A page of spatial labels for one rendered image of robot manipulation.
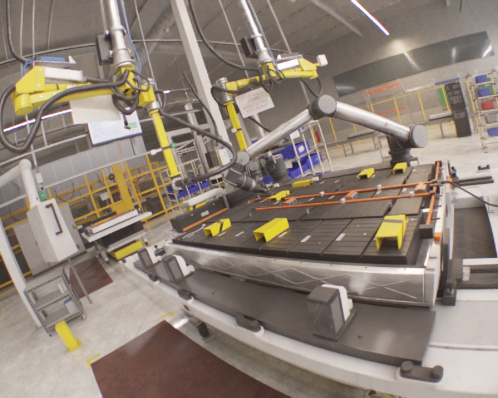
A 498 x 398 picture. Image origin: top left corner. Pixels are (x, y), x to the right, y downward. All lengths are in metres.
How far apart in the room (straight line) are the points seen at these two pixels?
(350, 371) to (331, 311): 0.17
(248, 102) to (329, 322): 2.14
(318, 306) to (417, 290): 0.27
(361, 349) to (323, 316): 0.13
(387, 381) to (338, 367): 0.13
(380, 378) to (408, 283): 0.25
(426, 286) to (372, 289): 0.16
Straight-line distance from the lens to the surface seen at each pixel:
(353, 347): 0.66
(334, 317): 0.65
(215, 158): 4.53
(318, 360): 0.70
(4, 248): 4.59
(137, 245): 6.36
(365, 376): 0.66
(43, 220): 3.64
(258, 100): 2.48
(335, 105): 1.89
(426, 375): 0.61
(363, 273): 0.72
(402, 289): 0.71
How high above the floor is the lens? 1.38
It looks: 10 degrees down
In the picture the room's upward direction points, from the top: 18 degrees counter-clockwise
